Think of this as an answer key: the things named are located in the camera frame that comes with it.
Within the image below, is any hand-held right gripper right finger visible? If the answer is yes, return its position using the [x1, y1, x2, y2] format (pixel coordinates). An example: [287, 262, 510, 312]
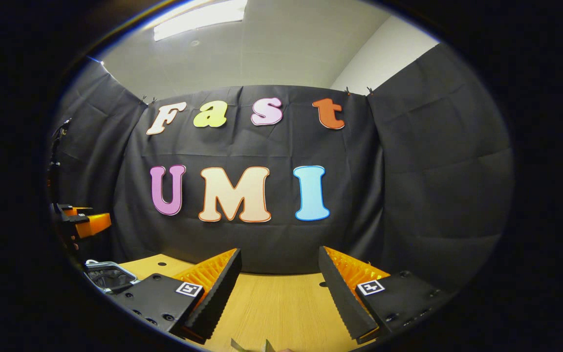
[318, 246, 452, 342]

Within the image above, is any light blue suitcase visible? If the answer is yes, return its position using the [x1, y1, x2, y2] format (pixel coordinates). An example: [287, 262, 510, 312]
[84, 259, 141, 295]

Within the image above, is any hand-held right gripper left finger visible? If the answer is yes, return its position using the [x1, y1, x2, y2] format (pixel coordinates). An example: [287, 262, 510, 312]
[114, 248, 243, 344]

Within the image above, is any black backdrop cloth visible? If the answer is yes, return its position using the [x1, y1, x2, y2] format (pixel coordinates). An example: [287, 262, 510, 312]
[47, 43, 514, 294]

